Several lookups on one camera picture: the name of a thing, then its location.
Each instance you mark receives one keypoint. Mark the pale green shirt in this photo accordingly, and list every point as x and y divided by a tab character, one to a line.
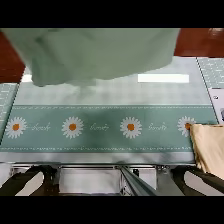
93	53

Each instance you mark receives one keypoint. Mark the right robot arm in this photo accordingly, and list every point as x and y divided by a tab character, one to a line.
200	181

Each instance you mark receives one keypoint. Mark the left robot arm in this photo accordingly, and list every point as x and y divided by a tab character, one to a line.
20	181

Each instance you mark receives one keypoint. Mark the tan garment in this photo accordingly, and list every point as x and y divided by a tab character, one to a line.
210	150

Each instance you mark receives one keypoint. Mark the silver frame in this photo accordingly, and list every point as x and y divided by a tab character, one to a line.
100	180

